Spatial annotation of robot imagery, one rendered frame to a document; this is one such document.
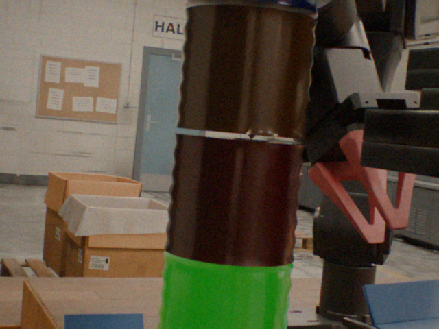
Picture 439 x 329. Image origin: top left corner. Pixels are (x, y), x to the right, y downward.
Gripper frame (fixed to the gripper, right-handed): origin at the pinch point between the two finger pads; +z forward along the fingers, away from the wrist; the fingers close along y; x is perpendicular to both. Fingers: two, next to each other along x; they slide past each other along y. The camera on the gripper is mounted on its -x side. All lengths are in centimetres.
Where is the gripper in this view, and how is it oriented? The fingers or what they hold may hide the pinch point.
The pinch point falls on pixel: (383, 226)
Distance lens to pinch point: 60.5
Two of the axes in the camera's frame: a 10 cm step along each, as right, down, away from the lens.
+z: 1.8, 9.1, -3.7
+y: 3.5, -4.1, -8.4
